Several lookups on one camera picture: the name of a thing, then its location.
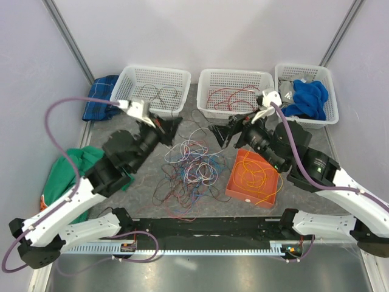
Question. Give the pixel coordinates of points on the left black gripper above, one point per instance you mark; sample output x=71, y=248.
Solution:
x=165, y=129

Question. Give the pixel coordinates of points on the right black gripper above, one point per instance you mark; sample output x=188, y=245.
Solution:
x=223, y=133

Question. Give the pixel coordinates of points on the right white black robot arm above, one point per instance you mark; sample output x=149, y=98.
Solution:
x=287, y=150

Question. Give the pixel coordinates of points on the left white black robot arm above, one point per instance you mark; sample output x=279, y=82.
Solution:
x=43, y=238

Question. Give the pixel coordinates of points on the left white plastic basket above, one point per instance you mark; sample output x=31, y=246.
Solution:
x=165, y=89

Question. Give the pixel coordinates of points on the white plastic basket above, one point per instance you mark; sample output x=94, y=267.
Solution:
x=225, y=92
x=165, y=89
x=321, y=74

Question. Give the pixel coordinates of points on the middle white plastic basket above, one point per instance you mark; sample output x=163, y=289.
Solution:
x=225, y=92

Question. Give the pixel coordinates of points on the orange plastic tray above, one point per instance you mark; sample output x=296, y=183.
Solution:
x=253, y=180

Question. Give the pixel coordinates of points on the grey sock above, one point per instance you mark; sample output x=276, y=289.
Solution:
x=286, y=87

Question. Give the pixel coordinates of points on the blue plaid cloth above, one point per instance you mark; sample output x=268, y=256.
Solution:
x=101, y=89

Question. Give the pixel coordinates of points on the blue fleece cloth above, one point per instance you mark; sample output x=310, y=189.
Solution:
x=309, y=100

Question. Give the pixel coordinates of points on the right white plastic basket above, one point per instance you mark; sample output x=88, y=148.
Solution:
x=321, y=74

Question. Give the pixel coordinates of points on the green garment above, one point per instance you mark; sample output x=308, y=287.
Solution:
x=62, y=177

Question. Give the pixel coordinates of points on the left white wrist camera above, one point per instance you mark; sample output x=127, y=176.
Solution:
x=137, y=109

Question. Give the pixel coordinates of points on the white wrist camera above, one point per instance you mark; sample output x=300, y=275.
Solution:
x=265, y=101
x=137, y=109

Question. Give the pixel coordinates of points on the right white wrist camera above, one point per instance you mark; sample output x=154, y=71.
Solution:
x=265, y=101

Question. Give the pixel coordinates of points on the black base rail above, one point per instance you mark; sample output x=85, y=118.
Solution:
x=259, y=228

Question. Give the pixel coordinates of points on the light blue slotted cable duct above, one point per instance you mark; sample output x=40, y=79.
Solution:
x=202, y=246

